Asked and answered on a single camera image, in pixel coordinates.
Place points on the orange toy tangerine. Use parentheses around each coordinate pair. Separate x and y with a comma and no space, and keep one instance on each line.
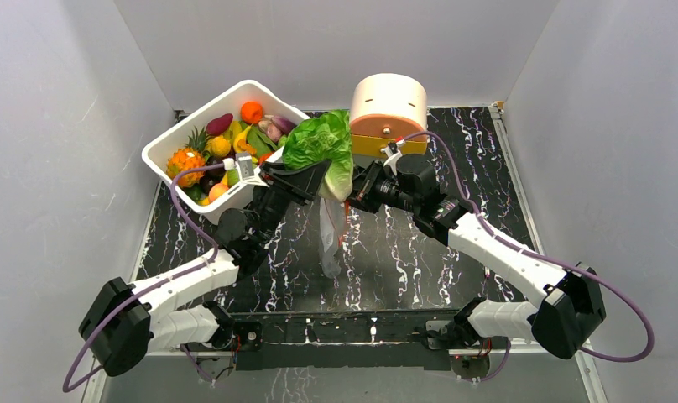
(252,112)

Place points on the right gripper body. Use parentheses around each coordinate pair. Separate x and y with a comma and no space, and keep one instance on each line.
(364,185)

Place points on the purple toy sweet potato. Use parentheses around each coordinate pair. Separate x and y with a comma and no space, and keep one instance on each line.
(220,125)

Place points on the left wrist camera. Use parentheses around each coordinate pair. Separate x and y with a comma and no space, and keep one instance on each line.
(242,163)

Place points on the purple toy onion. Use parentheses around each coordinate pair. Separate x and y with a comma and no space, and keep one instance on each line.
(284,125)

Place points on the toy garlic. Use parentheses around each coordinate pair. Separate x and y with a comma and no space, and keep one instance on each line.
(270,129)

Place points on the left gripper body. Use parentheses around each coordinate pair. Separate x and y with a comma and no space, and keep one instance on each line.
(272,210)

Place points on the yellow toy fruit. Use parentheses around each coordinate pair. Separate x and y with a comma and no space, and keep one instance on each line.
(218,146)

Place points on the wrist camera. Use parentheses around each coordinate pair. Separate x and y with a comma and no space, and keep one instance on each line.
(242,163)
(392,152)

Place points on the toy pineapple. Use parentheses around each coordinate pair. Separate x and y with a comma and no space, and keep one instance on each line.
(193,154)

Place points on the green toy cabbage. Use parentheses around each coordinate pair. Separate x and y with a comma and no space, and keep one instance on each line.
(326,137)

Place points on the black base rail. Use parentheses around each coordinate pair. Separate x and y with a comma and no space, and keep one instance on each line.
(344,339)

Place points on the round drawer cabinet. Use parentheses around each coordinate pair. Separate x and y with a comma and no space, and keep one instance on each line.
(387,107)

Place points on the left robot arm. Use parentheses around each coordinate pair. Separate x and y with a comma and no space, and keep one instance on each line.
(129,320)

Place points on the toy peach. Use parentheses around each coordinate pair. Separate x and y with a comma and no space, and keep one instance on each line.
(217,191)

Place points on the clear zip top bag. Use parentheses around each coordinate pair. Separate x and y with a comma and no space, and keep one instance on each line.
(333,225)

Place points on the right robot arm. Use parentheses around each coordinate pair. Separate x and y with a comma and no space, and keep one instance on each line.
(562,308)

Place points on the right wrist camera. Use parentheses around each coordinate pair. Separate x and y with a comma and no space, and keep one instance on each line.
(392,152)

